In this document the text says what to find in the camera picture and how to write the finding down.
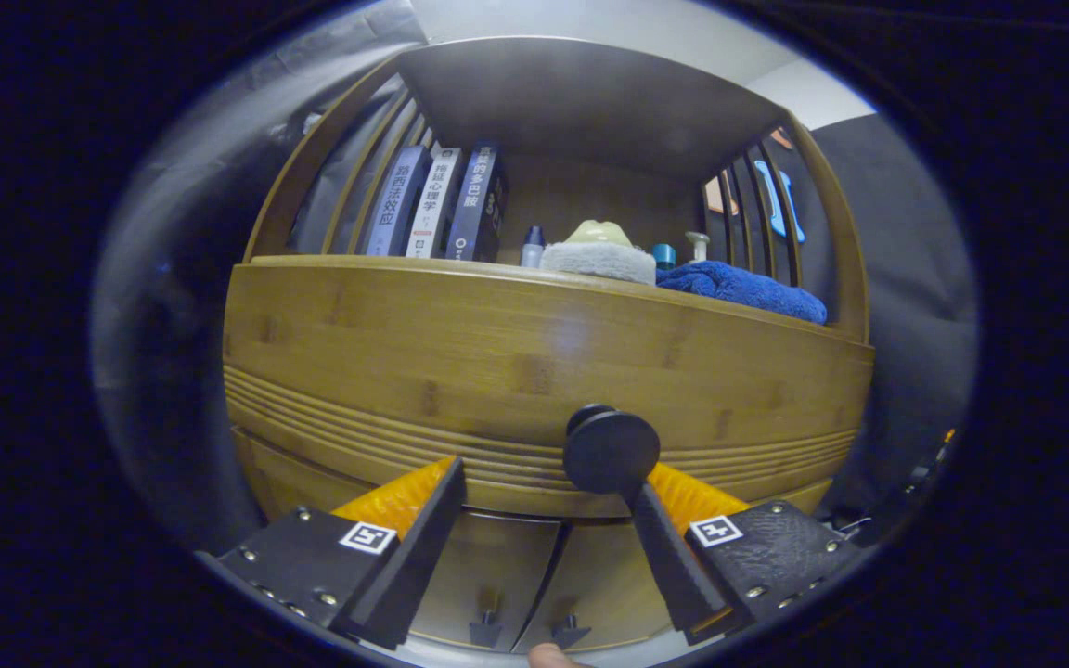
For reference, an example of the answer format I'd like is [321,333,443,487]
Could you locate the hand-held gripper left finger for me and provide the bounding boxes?
[196,455,468,650]

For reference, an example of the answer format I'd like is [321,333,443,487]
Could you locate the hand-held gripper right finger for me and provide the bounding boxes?
[627,462,860,648]

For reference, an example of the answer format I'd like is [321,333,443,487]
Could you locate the black drawer knob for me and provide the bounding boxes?
[562,403,662,497]

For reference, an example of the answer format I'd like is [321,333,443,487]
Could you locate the wooden cabinet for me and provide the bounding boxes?
[222,37,876,655]

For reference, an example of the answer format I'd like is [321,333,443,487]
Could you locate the black clamp with orange tip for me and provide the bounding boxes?
[901,427,958,507]

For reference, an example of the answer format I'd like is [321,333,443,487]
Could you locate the blue folded towel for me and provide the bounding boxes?
[656,260,829,325]

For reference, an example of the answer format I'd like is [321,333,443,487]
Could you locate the light blue book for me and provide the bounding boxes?
[366,144,433,258]

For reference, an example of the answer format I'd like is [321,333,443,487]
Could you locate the white book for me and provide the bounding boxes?
[405,142,464,260]

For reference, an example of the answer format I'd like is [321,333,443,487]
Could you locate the dark blue book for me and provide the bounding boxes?
[444,141,509,263]

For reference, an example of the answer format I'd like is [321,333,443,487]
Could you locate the black door handle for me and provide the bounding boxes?
[548,612,593,650]
[468,610,506,649]

